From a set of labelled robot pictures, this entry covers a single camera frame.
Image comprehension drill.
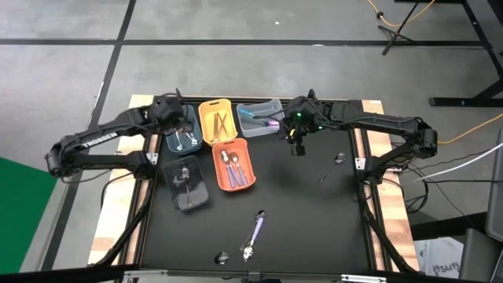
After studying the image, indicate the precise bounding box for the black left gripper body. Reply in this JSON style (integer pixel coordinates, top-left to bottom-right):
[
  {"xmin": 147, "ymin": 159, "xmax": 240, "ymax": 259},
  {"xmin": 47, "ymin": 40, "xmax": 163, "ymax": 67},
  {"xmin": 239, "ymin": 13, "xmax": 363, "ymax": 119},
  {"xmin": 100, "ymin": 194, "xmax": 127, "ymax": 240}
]
[{"xmin": 151, "ymin": 96, "xmax": 185, "ymax": 129}]

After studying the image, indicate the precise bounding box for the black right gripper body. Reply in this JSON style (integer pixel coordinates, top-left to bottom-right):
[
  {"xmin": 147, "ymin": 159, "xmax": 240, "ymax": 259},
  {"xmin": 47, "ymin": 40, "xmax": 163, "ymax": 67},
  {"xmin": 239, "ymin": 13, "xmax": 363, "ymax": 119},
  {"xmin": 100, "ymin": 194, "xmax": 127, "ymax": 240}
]
[{"xmin": 281, "ymin": 97, "xmax": 321, "ymax": 142}]

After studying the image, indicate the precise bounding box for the light orange plastic bin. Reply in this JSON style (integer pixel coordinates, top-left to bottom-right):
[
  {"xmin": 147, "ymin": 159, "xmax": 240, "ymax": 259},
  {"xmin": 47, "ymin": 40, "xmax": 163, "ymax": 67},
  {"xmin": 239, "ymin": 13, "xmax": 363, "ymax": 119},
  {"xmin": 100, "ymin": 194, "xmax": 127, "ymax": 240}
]
[{"xmin": 197, "ymin": 98, "xmax": 239, "ymax": 147}]

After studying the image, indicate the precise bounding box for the dark orange plastic bin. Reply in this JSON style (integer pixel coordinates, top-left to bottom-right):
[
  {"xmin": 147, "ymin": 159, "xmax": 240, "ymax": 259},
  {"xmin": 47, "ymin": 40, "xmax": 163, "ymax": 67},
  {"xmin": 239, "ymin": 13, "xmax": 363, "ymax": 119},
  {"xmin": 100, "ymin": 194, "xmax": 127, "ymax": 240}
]
[{"xmin": 211, "ymin": 138, "xmax": 257, "ymax": 193}]

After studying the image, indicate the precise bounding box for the blue-grey plastic bin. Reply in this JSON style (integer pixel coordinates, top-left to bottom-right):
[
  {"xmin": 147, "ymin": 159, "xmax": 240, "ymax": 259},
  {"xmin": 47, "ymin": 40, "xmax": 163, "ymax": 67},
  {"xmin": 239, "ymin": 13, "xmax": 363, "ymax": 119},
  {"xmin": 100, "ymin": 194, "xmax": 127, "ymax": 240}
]
[{"xmin": 161, "ymin": 105, "xmax": 204, "ymax": 156}]

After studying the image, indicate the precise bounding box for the clear plastic bin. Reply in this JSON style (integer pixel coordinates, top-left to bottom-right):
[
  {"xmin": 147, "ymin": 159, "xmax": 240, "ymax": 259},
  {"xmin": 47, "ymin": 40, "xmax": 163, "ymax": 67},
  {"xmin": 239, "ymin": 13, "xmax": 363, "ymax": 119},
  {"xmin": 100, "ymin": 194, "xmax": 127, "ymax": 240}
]
[{"xmin": 236, "ymin": 97, "xmax": 285, "ymax": 138}]

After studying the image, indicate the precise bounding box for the black translucent plastic bin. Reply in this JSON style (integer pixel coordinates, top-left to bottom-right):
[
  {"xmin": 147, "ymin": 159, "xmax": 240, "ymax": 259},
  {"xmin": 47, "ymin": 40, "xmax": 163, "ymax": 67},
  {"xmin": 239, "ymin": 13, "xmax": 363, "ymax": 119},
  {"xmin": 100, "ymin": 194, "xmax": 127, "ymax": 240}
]
[{"xmin": 162, "ymin": 155, "xmax": 211, "ymax": 214}]

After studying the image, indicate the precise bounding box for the wooden table side board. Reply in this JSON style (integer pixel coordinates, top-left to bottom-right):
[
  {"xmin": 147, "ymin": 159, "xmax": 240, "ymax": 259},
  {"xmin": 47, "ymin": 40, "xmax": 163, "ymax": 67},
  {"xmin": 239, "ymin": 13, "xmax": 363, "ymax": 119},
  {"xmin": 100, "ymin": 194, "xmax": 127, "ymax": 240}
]
[
  {"xmin": 360, "ymin": 100, "xmax": 420, "ymax": 272},
  {"xmin": 86, "ymin": 94, "xmax": 156, "ymax": 265}
]

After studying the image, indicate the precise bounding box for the black tripod stand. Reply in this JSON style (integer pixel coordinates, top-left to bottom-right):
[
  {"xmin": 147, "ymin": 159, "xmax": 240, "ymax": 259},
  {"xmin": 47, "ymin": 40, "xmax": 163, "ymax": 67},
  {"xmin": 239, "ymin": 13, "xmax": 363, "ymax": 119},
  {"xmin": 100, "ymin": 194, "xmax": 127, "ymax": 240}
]
[{"xmin": 377, "ymin": 0, "xmax": 421, "ymax": 56}]

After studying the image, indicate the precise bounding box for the green floor mat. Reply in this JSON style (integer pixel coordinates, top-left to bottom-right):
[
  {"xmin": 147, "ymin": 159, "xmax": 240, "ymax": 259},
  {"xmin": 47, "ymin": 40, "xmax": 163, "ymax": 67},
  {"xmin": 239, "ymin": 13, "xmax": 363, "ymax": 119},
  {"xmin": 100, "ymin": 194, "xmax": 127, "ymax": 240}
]
[{"xmin": 0, "ymin": 156, "xmax": 60, "ymax": 275}]

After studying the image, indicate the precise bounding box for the black gantry bar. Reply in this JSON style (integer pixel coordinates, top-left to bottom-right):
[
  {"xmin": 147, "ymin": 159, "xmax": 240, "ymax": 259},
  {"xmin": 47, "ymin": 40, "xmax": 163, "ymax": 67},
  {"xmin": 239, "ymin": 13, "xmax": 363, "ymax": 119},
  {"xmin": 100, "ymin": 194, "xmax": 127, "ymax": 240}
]
[{"xmin": 0, "ymin": 263, "xmax": 138, "ymax": 283}]

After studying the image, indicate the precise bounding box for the white cardboard box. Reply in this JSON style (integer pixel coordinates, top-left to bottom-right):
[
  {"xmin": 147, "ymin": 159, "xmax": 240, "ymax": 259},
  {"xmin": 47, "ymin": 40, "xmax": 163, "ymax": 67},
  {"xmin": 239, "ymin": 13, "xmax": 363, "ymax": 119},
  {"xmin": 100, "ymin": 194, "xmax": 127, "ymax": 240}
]
[{"xmin": 414, "ymin": 235, "xmax": 464, "ymax": 281}]

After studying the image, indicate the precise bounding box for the grey office chair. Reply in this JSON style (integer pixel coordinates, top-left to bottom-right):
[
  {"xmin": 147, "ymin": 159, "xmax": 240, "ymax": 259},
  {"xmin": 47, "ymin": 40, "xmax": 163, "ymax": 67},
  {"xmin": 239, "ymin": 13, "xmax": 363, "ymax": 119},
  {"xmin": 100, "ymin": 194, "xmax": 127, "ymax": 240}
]
[{"xmin": 457, "ymin": 129, "xmax": 503, "ymax": 283}]

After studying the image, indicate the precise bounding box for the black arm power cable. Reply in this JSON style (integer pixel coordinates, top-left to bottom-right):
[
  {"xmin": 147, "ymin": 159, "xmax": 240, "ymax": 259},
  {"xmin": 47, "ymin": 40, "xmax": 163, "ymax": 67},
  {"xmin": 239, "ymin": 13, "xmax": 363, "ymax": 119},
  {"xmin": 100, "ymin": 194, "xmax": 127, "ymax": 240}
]
[{"xmin": 100, "ymin": 171, "xmax": 137, "ymax": 206}]

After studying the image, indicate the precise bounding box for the black diagonal frame strut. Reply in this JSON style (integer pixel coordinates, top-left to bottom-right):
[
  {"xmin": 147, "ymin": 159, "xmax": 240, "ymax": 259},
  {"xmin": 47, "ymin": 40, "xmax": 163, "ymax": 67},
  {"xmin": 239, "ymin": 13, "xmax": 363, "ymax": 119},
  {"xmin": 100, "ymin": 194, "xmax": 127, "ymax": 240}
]
[
  {"xmin": 359, "ymin": 184, "xmax": 417, "ymax": 274},
  {"xmin": 94, "ymin": 184, "xmax": 156, "ymax": 268}
]

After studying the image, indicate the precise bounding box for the yellow hanging cable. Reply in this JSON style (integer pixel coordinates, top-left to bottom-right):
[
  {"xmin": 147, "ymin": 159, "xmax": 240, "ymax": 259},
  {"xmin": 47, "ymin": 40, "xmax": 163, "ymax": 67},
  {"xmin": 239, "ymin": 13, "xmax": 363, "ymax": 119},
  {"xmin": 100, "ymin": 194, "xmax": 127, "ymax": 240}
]
[{"xmin": 367, "ymin": 0, "xmax": 436, "ymax": 28}]

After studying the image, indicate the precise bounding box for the silver table edge bracket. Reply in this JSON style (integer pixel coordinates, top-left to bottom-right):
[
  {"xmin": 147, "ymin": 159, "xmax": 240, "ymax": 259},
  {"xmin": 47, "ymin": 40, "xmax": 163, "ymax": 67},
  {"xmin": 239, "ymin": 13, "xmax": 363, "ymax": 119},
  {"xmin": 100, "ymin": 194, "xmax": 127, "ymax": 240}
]
[
  {"xmin": 122, "ymin": 269, "xmax": 169, "ymax": 283},
  {"xmin": 340, "ymin": 274, "xmax": 388, "ymax": 283}
]

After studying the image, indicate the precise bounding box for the black metal table frame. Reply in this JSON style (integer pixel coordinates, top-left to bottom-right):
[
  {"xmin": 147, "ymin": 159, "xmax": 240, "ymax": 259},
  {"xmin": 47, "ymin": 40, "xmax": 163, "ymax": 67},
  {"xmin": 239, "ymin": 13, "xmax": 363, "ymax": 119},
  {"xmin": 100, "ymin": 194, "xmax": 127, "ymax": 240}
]
[{"xmin": 119, "ymin": 94, "xmax": 394, "ymax": 276}]

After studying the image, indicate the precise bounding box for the black desk leg frame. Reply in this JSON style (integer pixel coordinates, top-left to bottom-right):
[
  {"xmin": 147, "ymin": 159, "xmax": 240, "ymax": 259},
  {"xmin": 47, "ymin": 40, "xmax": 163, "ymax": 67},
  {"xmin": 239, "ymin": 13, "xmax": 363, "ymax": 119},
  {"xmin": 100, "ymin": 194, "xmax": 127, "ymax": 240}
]
[{"xmin": 428, "ymin": 0, "xmax": 503, "ymax": 108}]

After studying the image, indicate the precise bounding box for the white cable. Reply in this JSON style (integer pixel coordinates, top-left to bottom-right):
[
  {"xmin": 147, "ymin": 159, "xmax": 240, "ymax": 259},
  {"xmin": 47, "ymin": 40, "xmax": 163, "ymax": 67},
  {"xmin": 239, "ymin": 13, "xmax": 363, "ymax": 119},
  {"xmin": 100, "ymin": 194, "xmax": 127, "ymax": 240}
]
[{"xmin": 412, "ymin": 141, "xmax": 503, "ymax": 182}]

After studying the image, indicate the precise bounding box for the yellow extension cable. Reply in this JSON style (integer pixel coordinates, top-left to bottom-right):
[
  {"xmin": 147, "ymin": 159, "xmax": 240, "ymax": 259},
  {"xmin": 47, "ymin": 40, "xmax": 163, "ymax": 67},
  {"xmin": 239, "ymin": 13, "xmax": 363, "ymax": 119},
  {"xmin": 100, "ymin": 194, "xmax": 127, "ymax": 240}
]
[{"xmin": 436, "ymin": 112, "xmax": 503, "ymax": 145}]

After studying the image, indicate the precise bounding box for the black floor cable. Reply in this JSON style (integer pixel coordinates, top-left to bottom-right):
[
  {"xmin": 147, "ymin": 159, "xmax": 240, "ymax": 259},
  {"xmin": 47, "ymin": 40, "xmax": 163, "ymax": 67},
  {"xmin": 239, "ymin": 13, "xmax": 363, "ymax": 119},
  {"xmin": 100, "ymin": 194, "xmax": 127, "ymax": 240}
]
[{"xmin": 424, "ymin": 177, "xmax": 503, "ymax": 185}]

